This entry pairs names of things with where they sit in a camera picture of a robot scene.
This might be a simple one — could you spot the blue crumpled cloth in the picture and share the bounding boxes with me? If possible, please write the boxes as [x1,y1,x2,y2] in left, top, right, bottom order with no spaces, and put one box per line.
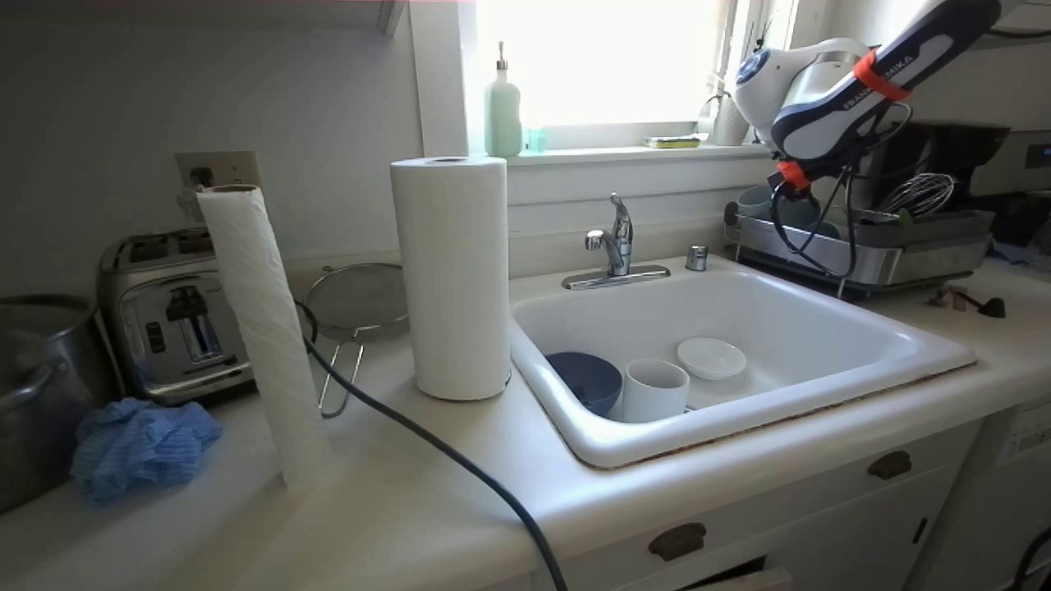
[68,396,226,510]

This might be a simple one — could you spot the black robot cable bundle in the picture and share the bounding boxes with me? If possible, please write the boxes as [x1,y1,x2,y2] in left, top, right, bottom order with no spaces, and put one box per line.
[769,158,871,301]

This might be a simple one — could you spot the dark blue bowl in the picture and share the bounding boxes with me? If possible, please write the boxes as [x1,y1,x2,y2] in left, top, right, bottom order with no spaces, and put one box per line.
[543,348,623,421]

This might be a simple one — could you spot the silver toaster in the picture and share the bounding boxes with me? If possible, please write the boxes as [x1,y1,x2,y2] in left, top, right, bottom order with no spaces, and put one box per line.
[93,224,258,408]

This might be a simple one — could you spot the white kitchen sink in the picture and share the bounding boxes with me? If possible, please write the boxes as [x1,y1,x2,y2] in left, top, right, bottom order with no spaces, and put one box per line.
[507,260,982,477]

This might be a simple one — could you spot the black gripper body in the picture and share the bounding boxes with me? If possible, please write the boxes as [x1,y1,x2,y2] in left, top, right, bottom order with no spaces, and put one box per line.
[800,130,880,214]

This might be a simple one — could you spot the thick white paper towel roll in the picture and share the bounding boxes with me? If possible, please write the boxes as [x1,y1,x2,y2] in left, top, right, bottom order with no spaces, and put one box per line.
[386,153,516,408]

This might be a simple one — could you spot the thin white paper towel roll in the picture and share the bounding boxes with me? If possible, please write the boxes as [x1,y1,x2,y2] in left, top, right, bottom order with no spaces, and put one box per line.
[193,184,334,501]

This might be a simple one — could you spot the large metal pot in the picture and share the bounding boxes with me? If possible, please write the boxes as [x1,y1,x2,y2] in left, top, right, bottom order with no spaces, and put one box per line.
[0,293,117,516]

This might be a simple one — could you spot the chrome faucet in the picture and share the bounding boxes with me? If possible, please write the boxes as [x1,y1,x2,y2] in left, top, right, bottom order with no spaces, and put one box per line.
[557,191,674,297]

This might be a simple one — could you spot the white cup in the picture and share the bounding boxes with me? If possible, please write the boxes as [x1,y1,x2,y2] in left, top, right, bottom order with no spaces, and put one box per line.
[612,357,693,427]

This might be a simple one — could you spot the black ladle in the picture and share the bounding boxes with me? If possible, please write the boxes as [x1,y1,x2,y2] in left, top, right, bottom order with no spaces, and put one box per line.
[928,283,1012,325]

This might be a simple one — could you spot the black power cable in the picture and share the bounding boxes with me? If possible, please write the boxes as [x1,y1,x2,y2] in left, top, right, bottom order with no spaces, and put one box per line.
[292,299,574,591]

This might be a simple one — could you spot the white wall outlet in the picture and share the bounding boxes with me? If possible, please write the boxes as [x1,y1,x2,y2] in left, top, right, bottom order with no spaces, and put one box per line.
[172,147,267,224]

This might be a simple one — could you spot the small white round dish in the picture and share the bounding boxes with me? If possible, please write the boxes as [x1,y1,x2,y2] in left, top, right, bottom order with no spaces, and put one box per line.
[674,336,752,388]

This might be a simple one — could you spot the white upper cabinet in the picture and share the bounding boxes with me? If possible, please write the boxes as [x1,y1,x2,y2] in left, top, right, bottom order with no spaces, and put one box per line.
[0,0,411,41]

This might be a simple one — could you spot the green soap bottle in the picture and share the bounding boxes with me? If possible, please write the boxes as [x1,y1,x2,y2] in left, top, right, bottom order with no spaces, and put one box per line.
[486,41,525,160]

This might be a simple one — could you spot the metal mesh strainer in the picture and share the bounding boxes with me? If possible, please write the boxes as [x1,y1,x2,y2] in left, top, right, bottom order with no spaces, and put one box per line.
[297,260,413,424]

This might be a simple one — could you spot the white sink base cabinet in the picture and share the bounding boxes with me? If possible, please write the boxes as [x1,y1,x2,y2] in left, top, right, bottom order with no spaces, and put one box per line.
[511,415,989,591]

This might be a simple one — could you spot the dark metal drawer handle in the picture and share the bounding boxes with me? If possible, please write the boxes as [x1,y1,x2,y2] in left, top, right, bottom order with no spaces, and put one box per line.
[865,448,915,483]
[642,520,713,564]

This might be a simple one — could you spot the metal dish rack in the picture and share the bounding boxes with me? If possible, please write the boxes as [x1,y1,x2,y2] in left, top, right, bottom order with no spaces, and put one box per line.
[722,160,1002,299]

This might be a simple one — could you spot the white window frame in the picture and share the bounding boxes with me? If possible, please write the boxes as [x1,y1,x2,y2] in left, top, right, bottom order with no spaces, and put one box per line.
[406,0,792,168]

